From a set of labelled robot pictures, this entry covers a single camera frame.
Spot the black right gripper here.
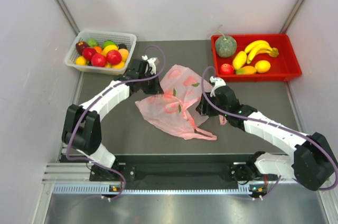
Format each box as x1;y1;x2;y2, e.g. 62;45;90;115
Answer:
196;91;229;117

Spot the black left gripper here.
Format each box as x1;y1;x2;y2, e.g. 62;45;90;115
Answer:
138;71;163;95

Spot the pink translucent plastic bag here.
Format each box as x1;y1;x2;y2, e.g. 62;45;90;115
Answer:
135;65;217;141

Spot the green netted melon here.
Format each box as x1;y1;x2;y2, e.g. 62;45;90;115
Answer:
215;24;237;58

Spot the yellow banana bunch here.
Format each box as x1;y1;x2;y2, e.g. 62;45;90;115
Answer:
244;40;279;64

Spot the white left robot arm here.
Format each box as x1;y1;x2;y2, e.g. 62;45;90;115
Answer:
61;55;163;180

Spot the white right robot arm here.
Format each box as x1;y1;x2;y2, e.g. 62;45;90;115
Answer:
196;86;337;191

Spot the yellow fruit front in basket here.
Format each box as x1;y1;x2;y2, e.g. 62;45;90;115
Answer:
111;61;125;69

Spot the dark fruit back in basket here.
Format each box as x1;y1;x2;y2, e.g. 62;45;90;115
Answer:
118;43;128;50

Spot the dark red fruit in basket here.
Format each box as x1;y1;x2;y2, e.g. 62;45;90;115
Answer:
75;41;90;55

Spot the red apple in tray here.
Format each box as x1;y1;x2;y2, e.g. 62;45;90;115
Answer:
220;63;235;75

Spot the orange peach in basket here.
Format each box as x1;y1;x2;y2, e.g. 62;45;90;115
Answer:
118;49;129;63

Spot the red apple right in basket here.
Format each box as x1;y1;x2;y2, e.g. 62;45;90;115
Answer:
106;50;122;65

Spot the red apple in basket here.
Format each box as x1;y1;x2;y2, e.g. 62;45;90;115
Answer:
91;53;107;67
82;47;97;61
106;50;122;65

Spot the white perforated plastic basket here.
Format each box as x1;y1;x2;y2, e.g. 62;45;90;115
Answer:
64;30;137;75

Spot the orange green mango in tray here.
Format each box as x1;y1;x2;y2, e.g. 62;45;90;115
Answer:
236;66;257;75

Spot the yellow banana in basket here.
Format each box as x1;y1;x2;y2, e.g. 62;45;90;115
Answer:
101;45;118;56

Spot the yellow mango in tray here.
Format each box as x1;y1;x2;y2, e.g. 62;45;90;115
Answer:
232;51;247;70

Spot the red apple middle in basket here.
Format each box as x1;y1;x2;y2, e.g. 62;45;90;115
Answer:
91;53;107;67

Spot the green apple in basket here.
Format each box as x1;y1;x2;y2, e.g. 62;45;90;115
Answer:
102;40;116;49

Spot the small orange in basket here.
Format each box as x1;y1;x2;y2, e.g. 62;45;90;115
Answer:
93;46;102;53

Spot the yellow lemon in tray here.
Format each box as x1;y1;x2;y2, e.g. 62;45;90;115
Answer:
255;60;271;73

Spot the red apple left in basket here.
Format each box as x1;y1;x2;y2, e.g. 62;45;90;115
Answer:
82;47;97;61

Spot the green lime in basket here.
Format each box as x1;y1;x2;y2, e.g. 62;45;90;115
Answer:
87;39;99;47

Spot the yellow lemon in basket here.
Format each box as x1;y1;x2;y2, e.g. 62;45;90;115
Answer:
75;56;88;66

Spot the red plastic tray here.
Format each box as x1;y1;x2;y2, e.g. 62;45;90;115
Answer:
211;34;302;82

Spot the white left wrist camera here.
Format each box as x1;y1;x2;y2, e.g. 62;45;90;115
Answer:
142;55;159;75

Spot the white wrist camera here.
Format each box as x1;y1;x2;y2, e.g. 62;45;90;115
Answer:
142;55;159;75
209;76;227;97

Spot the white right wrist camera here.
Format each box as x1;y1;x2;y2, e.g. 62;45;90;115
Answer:
209;76;227;97

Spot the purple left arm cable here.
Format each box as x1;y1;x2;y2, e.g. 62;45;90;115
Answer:
65;44;166;166

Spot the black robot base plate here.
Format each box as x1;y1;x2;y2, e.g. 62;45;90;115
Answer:
89;154;282;184

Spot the grey slotted cable duct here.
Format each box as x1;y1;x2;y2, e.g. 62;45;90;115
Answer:
53;183;264;195

